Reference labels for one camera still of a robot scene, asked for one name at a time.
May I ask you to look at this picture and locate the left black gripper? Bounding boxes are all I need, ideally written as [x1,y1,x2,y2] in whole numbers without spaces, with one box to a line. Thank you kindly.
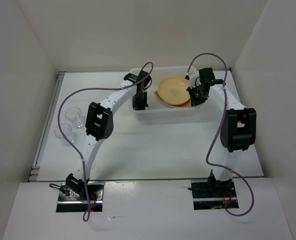
[132,90,148,116]

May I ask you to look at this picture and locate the woven bamboo basket tray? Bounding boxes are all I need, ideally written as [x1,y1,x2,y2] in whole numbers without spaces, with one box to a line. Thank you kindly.
[154,90,192,108]

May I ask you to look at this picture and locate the white plastic bin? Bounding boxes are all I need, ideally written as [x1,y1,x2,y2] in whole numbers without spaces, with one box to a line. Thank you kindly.
[127,65,209,120]

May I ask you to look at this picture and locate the yellow plastic plate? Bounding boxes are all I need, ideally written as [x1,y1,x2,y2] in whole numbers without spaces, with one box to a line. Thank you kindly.
[157,76,190,104]

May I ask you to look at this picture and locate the clear plastic cup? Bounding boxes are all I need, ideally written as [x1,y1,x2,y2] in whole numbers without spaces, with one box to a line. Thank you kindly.
[65,107,84,128]
[54,123,76,143]

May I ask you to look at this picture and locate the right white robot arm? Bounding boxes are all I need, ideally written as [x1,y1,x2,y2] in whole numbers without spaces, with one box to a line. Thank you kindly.
[185,67,257,197]

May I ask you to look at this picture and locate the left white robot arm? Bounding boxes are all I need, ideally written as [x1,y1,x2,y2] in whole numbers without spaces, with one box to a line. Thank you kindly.
[65,70,152,200]

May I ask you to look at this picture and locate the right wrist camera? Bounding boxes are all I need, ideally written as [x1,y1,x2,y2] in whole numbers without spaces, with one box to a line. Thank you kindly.
[184,66,199,88]

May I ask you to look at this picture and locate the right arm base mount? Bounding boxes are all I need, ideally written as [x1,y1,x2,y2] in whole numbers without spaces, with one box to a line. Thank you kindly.
[187,179,239,210]

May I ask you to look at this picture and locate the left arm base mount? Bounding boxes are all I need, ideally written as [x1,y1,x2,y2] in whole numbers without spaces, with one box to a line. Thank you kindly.
[49,181,105,213]

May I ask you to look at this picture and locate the aluminium table edge rail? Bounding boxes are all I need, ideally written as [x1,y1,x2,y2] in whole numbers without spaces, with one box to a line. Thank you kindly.
[27,71,66,183]

